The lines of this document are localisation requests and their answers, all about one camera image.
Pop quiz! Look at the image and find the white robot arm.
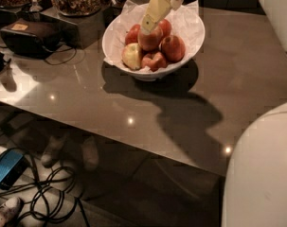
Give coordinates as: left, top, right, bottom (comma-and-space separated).
221, 0, 287, 227

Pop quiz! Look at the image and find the black riser box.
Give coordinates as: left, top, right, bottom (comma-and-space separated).
41, 8, 113, 49

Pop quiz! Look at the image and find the red apple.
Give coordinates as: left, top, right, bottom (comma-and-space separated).
141, 51, 168, 72
158, 19, 171, 37
160, 35, 186, 62
137, 26, 163, 51
125, 24, 140, 44

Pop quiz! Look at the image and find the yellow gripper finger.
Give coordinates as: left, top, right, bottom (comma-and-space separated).
141, 0, 172, 34

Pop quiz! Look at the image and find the yellow green apple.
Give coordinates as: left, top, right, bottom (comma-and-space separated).
121, 43, 143, 70

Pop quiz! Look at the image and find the black headset device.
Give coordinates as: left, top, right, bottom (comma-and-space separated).
0, 19, 62, 59

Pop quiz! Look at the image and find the blue foot pedal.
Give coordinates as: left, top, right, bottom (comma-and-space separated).
0, 150, 27, 190

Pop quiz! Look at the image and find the white shoe lower left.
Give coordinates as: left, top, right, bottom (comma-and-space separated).
0, 197, 23, 227

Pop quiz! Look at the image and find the white bowl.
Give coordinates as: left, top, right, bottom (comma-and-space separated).
101, 1, 206, 82

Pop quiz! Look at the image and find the black floor cable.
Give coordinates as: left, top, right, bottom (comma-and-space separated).
0, 148, 91, 227

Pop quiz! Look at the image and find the metal serving scoop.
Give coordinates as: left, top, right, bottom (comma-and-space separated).
29, 0, 43, 12

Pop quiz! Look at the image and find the white paper bowl liner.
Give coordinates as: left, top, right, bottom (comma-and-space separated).
103, 0, 200, 74

